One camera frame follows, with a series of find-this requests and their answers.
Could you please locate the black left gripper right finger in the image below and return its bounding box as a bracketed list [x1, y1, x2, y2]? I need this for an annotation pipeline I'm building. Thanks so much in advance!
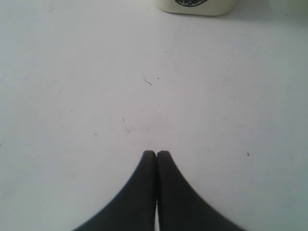
[156, 151, 243, 231]

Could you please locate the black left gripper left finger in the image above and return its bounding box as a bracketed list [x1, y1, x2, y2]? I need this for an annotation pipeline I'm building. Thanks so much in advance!
[75, 151, 157, 231]

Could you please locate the cream bin with circle mark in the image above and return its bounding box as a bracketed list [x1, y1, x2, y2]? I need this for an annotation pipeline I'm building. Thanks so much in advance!
[154, 0, 238, 16]

